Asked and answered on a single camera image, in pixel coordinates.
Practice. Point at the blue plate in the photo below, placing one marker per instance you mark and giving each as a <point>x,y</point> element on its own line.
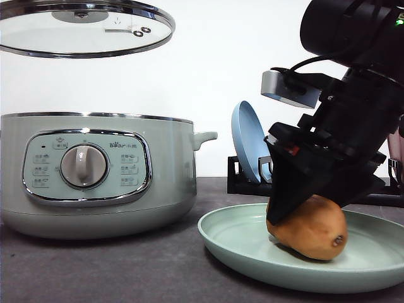
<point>250,137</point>

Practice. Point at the green plate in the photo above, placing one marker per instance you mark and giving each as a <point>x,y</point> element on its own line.
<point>239,240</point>

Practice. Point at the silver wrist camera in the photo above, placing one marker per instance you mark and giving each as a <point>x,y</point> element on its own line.
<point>288,87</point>

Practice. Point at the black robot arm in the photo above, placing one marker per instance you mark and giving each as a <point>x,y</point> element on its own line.
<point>366,35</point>

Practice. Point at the pink plate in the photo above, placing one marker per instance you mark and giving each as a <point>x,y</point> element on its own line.
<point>396,146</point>

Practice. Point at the glass steamer lid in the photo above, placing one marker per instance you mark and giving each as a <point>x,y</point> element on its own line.
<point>79,29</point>

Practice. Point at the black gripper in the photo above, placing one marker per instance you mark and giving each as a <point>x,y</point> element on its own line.
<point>356,117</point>

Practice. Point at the green electric steamer pot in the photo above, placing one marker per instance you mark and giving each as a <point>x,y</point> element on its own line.
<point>96,175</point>

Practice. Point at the brown potato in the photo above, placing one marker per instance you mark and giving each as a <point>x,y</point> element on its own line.
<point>318,231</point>

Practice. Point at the black plate rack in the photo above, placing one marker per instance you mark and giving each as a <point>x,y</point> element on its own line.
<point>389,193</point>

